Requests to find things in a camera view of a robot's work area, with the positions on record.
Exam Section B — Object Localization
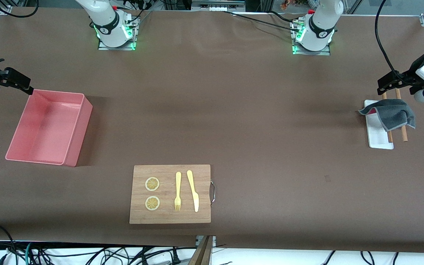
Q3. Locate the yellow plastic knife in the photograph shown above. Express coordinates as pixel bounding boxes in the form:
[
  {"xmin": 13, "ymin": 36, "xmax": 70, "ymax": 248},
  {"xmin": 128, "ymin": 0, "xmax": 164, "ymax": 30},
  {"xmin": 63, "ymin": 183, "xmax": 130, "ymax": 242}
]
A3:
[{"xmin": 187, "ymin": 170, "xmax": 199, "ymax": 213}]

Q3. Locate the pink plastic bin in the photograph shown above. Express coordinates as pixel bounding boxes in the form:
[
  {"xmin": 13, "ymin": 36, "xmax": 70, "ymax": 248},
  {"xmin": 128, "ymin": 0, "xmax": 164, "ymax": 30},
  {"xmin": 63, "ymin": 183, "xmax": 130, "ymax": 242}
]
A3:
[{"xmin": 5, "ymin": 89, "xmax": 93, "ymax": 167}]

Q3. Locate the silver aluminium rail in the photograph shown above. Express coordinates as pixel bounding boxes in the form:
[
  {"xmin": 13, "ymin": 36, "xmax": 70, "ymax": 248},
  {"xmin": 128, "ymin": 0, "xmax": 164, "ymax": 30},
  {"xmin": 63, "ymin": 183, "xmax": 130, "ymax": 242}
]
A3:
[{"xmin": 191, "ymin": 0, "xmax": 246, "ymax": 12}]

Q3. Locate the white rack with wooden rods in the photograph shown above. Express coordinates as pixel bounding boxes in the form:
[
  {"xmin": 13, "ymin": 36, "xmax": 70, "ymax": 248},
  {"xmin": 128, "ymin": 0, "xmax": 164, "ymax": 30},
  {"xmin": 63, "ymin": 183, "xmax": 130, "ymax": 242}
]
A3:
[{"xmin": 364, "ymin": 89, "xmax": 409, "ymax": 150}]

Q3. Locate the lemon slice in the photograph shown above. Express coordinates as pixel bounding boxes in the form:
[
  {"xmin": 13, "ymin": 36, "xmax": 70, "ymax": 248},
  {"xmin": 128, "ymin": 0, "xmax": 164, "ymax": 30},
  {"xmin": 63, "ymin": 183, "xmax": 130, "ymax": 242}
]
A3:
[
  {"xmin": 145, "ymin": 196, "xmax": 160, "ymax": 211},
  {"xmin": 145, "ymin": 177, "xmax": 160, "ymax": 192}
]

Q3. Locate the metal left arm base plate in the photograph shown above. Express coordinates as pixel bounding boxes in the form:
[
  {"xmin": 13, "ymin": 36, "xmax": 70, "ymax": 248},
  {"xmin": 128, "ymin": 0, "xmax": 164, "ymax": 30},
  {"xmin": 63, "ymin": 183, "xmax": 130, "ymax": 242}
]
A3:
[{"xmin": 292, "ymin": 41, "xmax": 331, "ymax": 56}]

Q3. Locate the yellow plastic fork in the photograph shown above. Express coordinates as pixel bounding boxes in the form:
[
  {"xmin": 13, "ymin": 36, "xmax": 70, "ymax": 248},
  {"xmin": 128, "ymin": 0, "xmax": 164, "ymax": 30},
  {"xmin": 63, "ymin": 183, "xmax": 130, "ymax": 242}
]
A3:
[{"xmin": 174, "ymin": 172, "xmax": 182, "ymax": 212}]

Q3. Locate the wooden plank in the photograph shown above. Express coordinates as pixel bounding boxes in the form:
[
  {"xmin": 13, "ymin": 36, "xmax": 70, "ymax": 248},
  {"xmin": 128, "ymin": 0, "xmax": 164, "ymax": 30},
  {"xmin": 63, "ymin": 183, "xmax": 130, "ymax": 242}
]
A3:
[{"xmin": 188, "ymin": 236, "xmax": 214, "ymax": 265}]

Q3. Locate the grey microfibre cloth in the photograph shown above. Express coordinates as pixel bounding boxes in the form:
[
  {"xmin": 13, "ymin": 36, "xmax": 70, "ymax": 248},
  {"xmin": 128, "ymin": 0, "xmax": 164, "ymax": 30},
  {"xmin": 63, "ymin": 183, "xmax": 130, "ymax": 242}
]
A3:
[{"xmin": 358, "ymin": 99, "xmax": 416, "ymax": 132}]

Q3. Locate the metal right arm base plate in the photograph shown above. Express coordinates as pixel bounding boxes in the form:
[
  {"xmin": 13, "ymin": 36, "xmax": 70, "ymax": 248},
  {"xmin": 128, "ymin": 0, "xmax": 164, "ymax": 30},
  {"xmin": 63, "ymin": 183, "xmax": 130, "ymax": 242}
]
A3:
[{"xmin": 98, "ymin": 15, "xmax": 139, "ymax": 51}]

